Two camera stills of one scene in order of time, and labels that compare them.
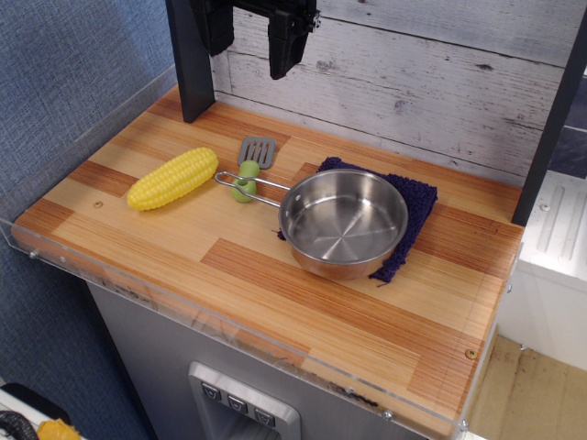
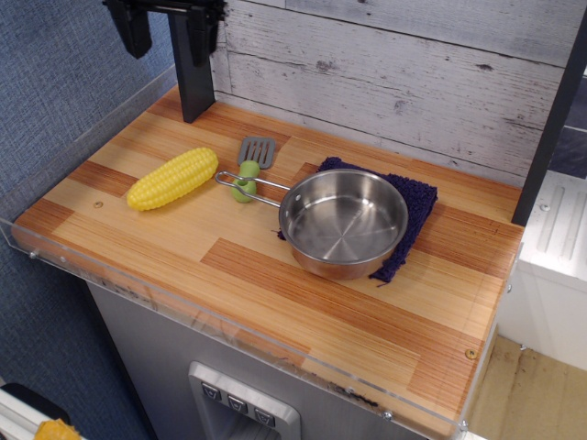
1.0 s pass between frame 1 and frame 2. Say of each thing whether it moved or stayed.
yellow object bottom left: stayed
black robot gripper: moved
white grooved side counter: stayed
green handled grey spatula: stayed
